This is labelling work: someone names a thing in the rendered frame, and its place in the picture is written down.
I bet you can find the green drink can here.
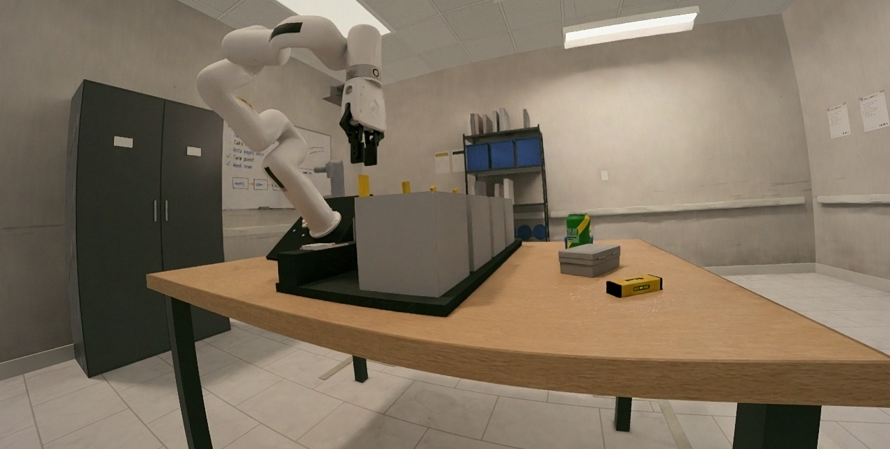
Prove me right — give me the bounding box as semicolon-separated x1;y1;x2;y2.
567;212;592;249

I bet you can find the yellow pocket level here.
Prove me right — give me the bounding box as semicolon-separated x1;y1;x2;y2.
606;275;663;298

